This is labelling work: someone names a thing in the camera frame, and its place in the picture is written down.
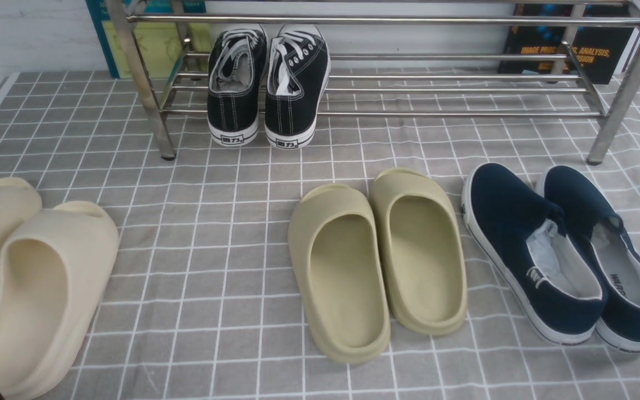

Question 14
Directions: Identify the right cream foam slipper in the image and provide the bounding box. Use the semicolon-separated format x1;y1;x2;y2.
0;201;120;399

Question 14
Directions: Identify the left black canvas sneaker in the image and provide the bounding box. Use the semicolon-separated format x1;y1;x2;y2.
207;24;268;147

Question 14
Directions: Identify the right black canvas sneaker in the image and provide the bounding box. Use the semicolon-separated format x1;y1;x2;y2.
264;24;331;149

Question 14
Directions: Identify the black canvas sneaker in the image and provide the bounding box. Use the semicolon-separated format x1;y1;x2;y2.
264;24;331;149
207;24;268;147

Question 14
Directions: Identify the left olive foam slipper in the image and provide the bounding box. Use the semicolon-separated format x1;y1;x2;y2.
287;184;389;364

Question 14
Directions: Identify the navy slip-on shoe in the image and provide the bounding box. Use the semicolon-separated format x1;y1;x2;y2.
461;163;607;346
537;166;640;353

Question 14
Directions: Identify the stainless steel shoe rack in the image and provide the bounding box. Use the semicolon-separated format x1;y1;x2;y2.
106;1;640;166

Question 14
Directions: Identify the black book orange text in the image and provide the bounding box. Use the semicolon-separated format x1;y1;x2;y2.
497;3;633;84

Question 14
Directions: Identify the right olive foam slipper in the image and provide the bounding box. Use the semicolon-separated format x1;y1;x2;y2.
369;167;468;335

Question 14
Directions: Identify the grey checked tablecloth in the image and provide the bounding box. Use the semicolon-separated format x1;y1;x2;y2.
0;71;640;399

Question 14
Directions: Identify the olive foam slipper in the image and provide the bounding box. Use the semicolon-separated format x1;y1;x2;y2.
287;184;389;364
369;167;468;335

